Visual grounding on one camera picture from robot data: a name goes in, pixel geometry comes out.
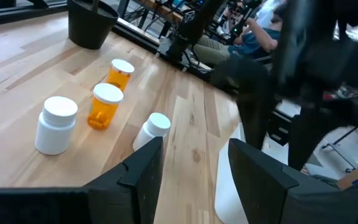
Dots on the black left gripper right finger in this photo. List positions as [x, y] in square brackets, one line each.
[266, 193]

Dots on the orange pill bottle white cap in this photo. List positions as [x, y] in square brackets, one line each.
[102, 112]
[118, 77]

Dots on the cardboard box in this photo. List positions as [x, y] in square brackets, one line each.
[351, 179]

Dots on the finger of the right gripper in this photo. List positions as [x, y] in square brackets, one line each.
[255, 109]
[306, 133]

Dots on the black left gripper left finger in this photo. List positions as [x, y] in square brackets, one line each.
[135, 186]

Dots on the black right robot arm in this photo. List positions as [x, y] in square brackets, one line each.
[194, 25]

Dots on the white plastic basket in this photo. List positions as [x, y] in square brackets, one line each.
[225, 193]

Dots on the black plastic bucket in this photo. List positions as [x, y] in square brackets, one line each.
[89, 28]

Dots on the black table frame rail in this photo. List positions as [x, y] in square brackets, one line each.
[135, 34]
[17, 14]

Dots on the small white pill bottle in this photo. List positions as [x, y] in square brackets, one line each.
[154, 124]

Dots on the wooden workbench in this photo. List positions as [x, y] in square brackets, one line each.
[163, 11]

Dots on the large white pill bottle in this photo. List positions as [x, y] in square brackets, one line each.
[54, 133]

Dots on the seated person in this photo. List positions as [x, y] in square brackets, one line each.
[250, 43]

